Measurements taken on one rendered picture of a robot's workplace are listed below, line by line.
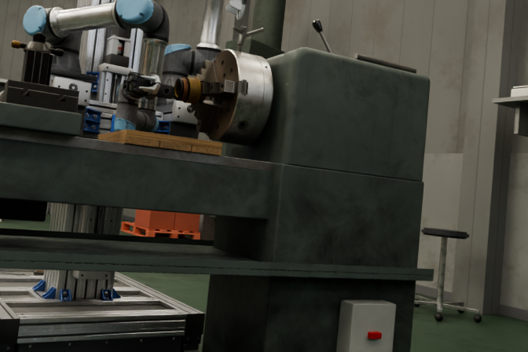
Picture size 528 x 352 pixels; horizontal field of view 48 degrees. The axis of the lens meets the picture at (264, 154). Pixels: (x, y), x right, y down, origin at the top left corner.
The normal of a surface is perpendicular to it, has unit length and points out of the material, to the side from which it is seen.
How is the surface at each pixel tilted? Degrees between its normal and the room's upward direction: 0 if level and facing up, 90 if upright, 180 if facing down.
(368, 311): 90
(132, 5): 89
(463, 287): 90
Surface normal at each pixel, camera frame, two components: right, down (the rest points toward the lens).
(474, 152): -0.83, -0.12
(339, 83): 0.47, -0.01
